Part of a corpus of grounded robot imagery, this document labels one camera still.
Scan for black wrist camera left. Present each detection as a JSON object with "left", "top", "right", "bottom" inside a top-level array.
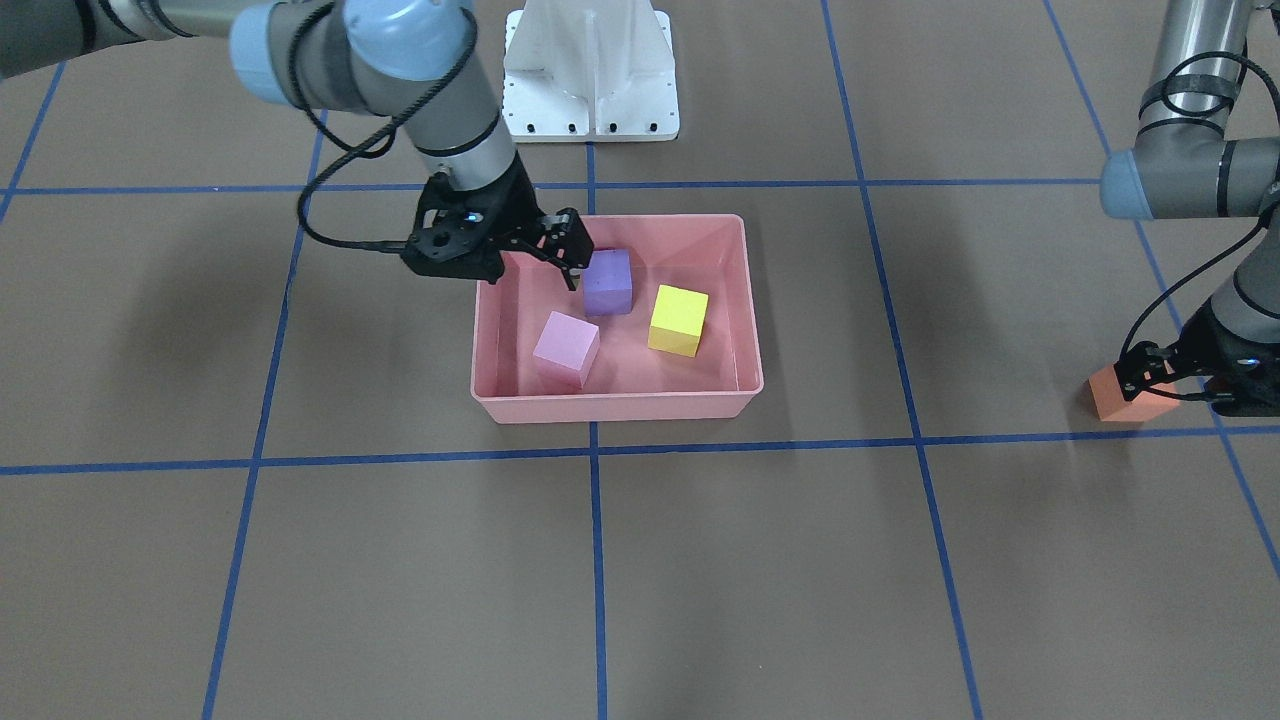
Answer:
[{"left": 1204, "top": 356, "right": 1279, "bottom": 418}]

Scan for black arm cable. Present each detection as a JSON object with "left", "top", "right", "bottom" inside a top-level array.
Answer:
[
  {"left": 1117, "top": 50, "right": 1280, "bottom": 366},
  {"left": 287, "top": 0, "right": 479, "bottom": 252}
]

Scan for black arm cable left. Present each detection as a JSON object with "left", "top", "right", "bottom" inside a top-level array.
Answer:
[{"left": 1117, "top": 50, "right": 1280, "bottom": 366}]

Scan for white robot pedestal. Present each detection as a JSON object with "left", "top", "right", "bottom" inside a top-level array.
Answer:
[{"left": 502, "top": 1, "right": 681, "bottom": 143}]

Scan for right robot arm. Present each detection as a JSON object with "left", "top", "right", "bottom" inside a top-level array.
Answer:
[{"left": 1, "top": 1, "right": 594, "bottom": 288}]

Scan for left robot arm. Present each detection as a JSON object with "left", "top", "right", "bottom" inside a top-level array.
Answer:
[{"left": 1100, "top": 1, "right": 1279, "bottom": 416}]

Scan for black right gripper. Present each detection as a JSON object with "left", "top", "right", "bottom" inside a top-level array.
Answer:
[{"left": 413, "top": 160, "right": 595, "bottom": 292}]

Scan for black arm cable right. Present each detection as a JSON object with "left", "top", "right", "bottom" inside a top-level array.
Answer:
[{"left": 287, "top": 0, "right": 479, "bottom": 252}]

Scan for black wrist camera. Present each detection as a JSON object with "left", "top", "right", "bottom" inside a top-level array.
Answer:
[
  {"left": 397, "top": 213, "right": 506, "bottom": 284},
  {"left": 1204, "top": 356, "right": 1279, "bottom": 418}
]

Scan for yellow foam block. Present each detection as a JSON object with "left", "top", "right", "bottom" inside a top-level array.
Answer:
[{"left": 646, "top": 284, "right": 710, "bottom": 357}]

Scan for light pink foam block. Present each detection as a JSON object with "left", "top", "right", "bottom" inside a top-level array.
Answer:
[{"left": 532, "top": 311, "right": 602, "bottom": 389}]

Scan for purple foam block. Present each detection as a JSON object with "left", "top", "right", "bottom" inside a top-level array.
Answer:
[{"left": 581, "top": 249, "right": 634, "bottom": 316}]

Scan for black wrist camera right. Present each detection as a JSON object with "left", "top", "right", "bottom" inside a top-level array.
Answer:
[{"left": 397, "top": 213, "right": 506, "bottom": 284}]

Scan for orange foam block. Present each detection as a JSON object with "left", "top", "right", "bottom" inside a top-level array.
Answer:
[{"left": 1088, "top": 363, "right": 1181, "bottom": 423}]

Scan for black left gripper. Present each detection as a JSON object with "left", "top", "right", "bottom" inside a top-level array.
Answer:
[{"left": 1114, "top": 300, "right": 1277, "bottom": 402}]

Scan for pink plastic bin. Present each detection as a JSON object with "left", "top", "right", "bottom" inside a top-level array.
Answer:
[{"left": 470, "top": 214, "right": 765, "bottom": 424}]

